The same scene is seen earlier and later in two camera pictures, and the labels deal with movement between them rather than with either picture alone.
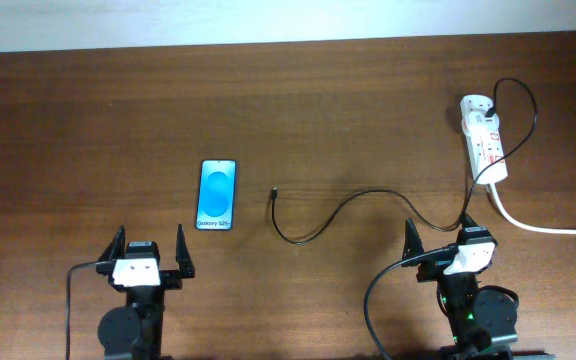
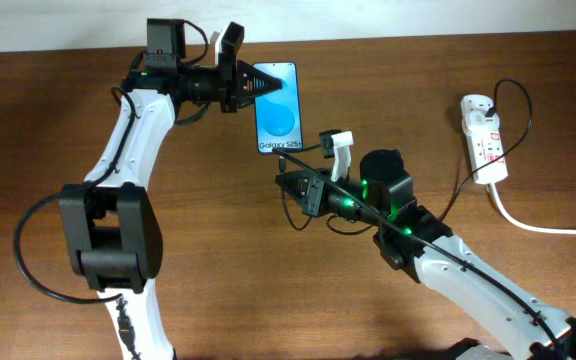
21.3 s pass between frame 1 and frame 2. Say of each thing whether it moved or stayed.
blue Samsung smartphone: moved
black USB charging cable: moved
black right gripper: moved
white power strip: stayed
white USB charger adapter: stayed
